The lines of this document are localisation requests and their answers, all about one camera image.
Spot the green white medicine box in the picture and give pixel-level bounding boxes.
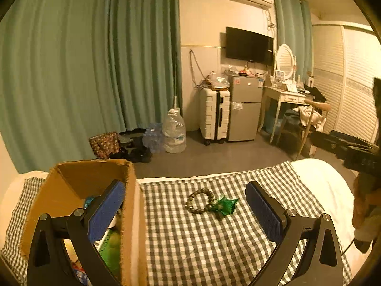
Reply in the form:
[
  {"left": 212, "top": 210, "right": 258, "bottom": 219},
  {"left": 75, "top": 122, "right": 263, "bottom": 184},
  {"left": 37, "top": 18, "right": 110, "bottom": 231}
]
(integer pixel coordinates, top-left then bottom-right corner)
[{"left": 99, "top": 229, "right": 121, "bottom": 279}]

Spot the person's hand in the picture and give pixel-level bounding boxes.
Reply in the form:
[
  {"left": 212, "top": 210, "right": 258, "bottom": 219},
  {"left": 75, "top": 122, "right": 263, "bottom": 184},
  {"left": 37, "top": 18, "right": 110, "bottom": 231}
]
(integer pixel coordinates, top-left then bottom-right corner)
[{"left": 352, "top": 172, "right": 380, "bottom": 229}]

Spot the wooden chair with clothes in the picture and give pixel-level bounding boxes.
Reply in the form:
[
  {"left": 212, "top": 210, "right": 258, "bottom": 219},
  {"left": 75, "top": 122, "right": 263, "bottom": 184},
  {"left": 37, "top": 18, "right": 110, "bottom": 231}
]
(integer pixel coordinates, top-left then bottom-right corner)
[{"left": 293, "top": 98, "right": 332, "bottom": 161}]

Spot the brown cardboard box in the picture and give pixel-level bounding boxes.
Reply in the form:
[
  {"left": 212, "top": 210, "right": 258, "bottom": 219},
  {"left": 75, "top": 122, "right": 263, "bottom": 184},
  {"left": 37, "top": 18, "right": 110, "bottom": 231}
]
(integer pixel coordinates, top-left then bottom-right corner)
[{"left": 21, "top": 159, "right": 147, "bottom": 285}]

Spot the white louvered wardrobe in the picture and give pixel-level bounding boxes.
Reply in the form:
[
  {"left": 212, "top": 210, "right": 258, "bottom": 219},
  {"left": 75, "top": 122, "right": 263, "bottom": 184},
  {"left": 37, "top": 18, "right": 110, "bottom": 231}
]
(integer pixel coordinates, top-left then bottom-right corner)
[{"left": 313, "top": 21, "right": 380, "bottom": 142}]

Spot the green foil packet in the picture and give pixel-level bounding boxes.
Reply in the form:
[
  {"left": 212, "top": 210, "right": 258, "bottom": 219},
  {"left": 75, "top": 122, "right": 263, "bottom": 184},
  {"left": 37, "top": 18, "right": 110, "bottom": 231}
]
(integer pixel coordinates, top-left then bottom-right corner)
[{"left": 210, "top": 196, "right": 238, "bottom": 217}]

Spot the oval white vanity mirror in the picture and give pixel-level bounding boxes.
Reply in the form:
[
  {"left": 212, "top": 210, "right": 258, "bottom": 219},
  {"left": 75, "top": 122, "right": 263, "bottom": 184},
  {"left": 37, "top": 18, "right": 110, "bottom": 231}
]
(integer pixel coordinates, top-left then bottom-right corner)
[{"left": 275, "top": 43, "right": 296, "bottom": 82}]

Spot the patterned brown bag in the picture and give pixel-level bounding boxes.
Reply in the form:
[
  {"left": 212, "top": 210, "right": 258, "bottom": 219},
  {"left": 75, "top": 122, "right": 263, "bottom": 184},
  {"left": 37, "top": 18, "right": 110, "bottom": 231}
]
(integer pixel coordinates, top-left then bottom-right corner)
[{"left": 89, "top": 132, "right": 121, "bottom": 159}]

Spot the small silver fridge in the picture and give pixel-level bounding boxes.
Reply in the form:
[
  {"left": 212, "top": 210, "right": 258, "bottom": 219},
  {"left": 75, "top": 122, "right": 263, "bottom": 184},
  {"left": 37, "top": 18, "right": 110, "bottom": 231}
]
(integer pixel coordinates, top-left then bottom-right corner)
[{"left": 228, "top": 75, "right": 263, "bottom": 142}]

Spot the green window curtain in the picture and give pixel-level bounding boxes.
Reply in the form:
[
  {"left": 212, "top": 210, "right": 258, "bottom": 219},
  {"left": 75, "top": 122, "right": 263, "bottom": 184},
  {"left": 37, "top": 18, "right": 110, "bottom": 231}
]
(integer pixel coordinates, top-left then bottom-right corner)
[{"left": 274, "top": 0, "right": 313, "bottom": 83}]

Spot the white hard-shell suitcase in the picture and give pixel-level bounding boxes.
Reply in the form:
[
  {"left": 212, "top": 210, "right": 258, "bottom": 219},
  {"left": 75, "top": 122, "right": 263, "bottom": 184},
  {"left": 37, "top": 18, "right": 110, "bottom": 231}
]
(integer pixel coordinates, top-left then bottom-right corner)
[{"left": 199, "top": 88, "right": 230, "bottom": 146}]

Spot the pack of water bottles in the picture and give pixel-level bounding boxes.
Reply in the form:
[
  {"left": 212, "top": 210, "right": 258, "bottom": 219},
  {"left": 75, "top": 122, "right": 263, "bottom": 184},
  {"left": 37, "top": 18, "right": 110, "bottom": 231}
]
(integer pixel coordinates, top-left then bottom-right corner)
[{"left": 142, "top": 123, "right": 165, "bottom": 154}]

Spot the large clear water jug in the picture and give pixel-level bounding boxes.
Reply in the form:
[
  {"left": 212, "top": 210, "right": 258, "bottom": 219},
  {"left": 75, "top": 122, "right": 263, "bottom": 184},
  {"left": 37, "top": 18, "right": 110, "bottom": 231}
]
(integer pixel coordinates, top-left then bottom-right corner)
[{"left": 162, "top": 108, "right": 187, "bottom": 154}]

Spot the large green curtain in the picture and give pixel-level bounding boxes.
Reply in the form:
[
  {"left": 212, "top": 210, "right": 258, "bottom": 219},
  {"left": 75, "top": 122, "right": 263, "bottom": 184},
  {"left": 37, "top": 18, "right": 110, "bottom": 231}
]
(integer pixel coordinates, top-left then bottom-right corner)
[{"left": 1, "top": 0, "right": 182, "bottom": 172}]

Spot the dark bead bracelet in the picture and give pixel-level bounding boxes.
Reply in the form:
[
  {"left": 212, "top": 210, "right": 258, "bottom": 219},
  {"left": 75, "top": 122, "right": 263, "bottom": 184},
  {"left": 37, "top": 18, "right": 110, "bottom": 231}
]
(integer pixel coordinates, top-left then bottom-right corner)
[{"left": 185, "top": 187, "right": 216, "bottom": 215}]

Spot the black wall television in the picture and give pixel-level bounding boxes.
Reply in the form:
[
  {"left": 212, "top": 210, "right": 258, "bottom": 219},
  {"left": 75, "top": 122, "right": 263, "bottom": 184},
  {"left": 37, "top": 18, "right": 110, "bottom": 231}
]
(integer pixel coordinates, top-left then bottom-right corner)
[{"left": 225, "top": 26, "right": 274, "bottom": 66}]

